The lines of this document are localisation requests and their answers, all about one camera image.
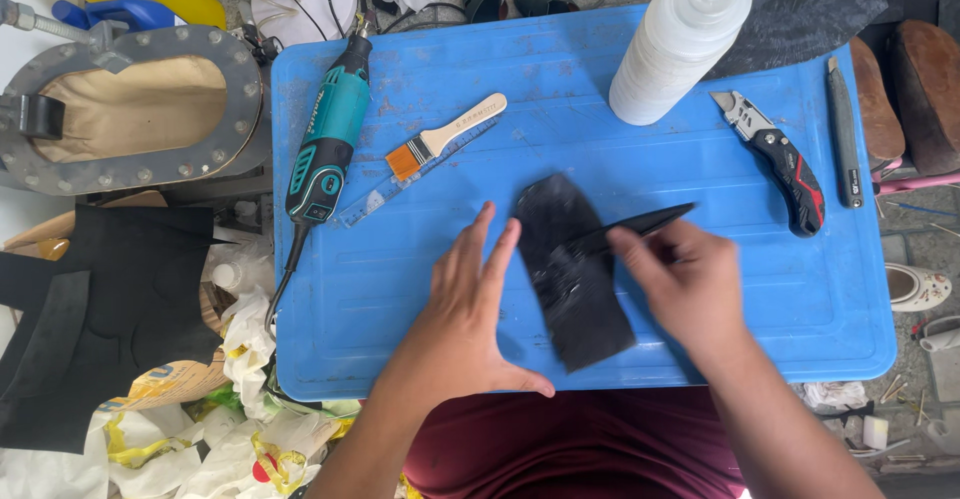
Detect black red folding utility knife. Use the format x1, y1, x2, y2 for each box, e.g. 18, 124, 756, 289
709, 91, 827, 239

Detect grey metal shoe press machine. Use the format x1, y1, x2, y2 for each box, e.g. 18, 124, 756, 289
0, 0, 273, 199

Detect person's maroon shirt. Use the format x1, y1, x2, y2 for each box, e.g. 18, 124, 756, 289
402, 385, 747, 499

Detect heap of plastic bags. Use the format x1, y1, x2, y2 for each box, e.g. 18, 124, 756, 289
0, 229, 363, 499

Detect teal rotary power tool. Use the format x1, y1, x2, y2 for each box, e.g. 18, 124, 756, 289
285, 32, 375, 227

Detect clear plastic ruler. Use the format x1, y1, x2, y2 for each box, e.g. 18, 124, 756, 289
339, 116, 501, 229

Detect wooden handle paint brush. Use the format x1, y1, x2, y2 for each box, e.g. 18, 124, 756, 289
384, 92, 509, 183

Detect person's left hand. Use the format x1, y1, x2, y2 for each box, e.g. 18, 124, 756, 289
401, 202, 556, 419

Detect brown cardboard piece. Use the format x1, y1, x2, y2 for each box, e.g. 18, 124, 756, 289
2, 190, 171, 254

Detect slim grey cutter knife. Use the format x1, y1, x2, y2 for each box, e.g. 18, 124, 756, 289
825, 55, 866, 211

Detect white plastic squeeze bottle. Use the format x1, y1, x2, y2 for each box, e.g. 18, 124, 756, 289
608, 0, 754, 127

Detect black pointed hand tool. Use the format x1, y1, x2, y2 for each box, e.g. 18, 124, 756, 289
553, 202, 699, 262

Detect white round disc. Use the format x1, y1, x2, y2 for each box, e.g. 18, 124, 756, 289
250, 0, 360, 49

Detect person's right hand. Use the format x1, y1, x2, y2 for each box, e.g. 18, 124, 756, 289
607, 217, 755, 369

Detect white foam block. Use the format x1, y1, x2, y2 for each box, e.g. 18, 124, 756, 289
861, 414, 891, 452

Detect white patterned shoe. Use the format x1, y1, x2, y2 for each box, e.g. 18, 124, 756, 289
885, 262, 954, 313

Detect pink plastic stool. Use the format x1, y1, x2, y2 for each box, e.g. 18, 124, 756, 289
765, 0, 960, 197

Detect large black rubber sole sheet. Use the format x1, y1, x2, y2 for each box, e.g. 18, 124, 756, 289
703, 0, 891, 82

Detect black power tool cable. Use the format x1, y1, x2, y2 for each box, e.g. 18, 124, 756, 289
264, 221, 313, 339

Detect black rubber sheets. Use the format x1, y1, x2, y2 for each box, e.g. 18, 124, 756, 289
0, 202, 228, 457

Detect black rubber sole piece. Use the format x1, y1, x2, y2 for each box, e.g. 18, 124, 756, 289
513, 172, 639, 374

